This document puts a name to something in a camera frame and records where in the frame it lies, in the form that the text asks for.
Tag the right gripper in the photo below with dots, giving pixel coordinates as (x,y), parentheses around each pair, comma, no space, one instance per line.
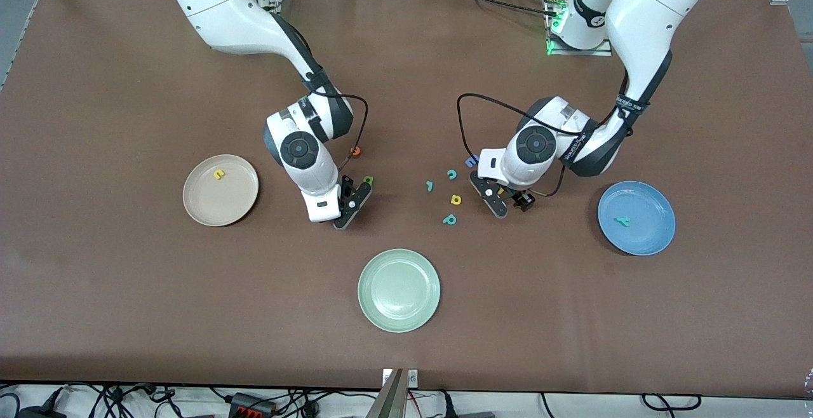
(348,184)

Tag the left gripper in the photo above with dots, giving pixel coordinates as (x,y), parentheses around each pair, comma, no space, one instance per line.
(523,199)

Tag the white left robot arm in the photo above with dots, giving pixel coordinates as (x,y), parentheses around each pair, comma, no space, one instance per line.
(641,18)

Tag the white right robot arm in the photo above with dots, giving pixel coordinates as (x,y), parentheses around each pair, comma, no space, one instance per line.
(222,5)

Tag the blue letter E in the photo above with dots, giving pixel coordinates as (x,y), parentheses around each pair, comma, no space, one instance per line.
(470,162)

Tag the teal letter p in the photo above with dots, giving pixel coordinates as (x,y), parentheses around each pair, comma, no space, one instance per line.
(450,218)

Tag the pale green plate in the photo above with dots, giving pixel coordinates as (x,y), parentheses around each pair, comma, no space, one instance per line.
(399,290)

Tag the blue plate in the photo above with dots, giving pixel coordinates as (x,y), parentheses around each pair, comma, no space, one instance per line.
(641,234)

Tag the beige brown plate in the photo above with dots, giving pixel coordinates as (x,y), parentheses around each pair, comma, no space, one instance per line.
(220,199)

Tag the black power plug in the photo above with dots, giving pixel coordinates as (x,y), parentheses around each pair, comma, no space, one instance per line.
(448,405)

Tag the black orange power strip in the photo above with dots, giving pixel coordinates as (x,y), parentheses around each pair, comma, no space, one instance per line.
(251,405)

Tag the brown table mat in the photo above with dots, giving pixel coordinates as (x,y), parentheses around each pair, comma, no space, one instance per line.
(127,310)

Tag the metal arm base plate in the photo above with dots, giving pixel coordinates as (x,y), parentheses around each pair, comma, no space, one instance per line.
(274,2)
(571,52)

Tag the small white bracket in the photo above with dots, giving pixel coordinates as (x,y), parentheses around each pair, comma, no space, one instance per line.
(413,378)

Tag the aluminium camera stand profile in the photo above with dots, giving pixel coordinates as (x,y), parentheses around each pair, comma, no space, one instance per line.
(389,402)

